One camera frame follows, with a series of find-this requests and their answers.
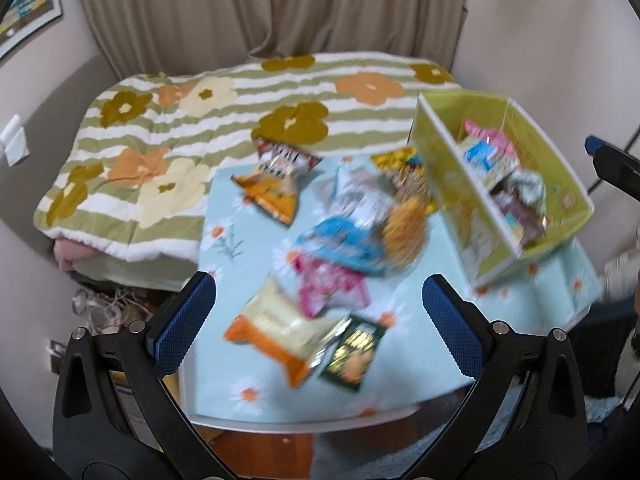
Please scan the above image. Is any purple snack bag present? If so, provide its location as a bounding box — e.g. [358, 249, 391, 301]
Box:
[492, 192, 546, 247]

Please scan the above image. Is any translucent white wrapped cake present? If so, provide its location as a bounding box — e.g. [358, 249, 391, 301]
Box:
[328, 167, 395, 231]

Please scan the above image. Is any dark green snack packet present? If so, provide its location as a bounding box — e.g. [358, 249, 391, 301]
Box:
[320, 315, 386, 391]

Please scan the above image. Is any gold chocolate pillow snack bag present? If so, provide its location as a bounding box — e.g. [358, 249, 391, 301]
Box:
[370, 146, 437, 216]

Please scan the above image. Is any green yellow cardboard box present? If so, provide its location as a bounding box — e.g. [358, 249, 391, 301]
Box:
[410, 89, 594, 286]

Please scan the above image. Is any silver crumpled snack bag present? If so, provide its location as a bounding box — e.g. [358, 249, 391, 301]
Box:
[503, 169, 547, 214]

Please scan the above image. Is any white wall switch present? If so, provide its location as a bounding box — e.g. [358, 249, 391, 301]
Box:
[0, 114, 29, 167]

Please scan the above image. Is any framed city picture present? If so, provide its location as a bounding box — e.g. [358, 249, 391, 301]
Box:
[1, 0, 63, 58]

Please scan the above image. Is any waffle in clear wrapper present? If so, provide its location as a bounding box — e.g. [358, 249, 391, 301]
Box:
[382, 197, 427, 268]

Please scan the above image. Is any blue white snack bag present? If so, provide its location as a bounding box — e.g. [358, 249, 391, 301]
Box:
[296, 217, 387, 275]

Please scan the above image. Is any light blue daisy tablecloth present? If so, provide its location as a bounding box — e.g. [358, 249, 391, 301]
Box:
[180, 157, 602, 432]

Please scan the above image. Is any beige curtain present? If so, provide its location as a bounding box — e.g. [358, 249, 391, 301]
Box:
[80, 0, 466, 77]

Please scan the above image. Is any pink striped snack bag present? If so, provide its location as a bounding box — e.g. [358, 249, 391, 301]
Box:
[463, 119, 518, 158]

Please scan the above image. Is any cream orange cake bag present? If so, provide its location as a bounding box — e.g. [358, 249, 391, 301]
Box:
[222, 274, 350, 389]

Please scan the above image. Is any small pink snack packet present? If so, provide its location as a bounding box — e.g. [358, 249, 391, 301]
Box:
[292, 252, 371, 318]

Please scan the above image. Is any floral striped green quilt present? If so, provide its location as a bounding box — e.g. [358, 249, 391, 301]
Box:
[32, 52, 456, 262]

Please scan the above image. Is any orange red chip bag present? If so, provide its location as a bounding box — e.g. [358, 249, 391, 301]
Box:
[231, 136, 322, 226]

